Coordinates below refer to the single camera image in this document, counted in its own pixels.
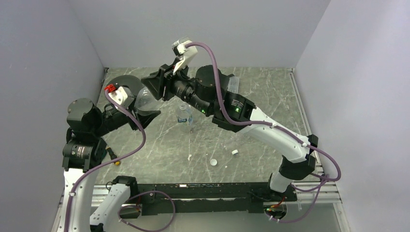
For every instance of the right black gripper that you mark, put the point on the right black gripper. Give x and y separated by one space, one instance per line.
153 81

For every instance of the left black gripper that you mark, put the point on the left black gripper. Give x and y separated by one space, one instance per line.
144 117

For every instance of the clear bottle white cap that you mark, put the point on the clear bottle white cap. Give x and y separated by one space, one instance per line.
145 102

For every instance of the labelled water bottle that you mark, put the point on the labelled water bottle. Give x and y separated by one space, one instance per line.
184 117

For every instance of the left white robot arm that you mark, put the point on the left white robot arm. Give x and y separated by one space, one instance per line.
85 149

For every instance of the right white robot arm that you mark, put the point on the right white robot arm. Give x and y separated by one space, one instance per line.
234 112

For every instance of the black spool disc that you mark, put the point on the black spool disc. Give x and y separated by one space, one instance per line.
133 83

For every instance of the yellow tipped screwdriver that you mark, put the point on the yellow tipped screwdriver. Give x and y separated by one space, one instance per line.
112 155

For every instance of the clear plastic tray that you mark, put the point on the clear plastic tray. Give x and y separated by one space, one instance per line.
233 84

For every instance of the loose white cap near front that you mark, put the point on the loose white cap near front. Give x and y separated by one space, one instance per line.
213 162

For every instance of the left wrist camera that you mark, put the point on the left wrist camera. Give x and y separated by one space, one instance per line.
119 95

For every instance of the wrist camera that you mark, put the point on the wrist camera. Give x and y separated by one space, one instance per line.
184 55
119 95

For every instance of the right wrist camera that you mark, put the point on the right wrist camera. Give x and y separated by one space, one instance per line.
184 55

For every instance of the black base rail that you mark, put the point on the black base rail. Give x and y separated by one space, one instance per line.
252 197

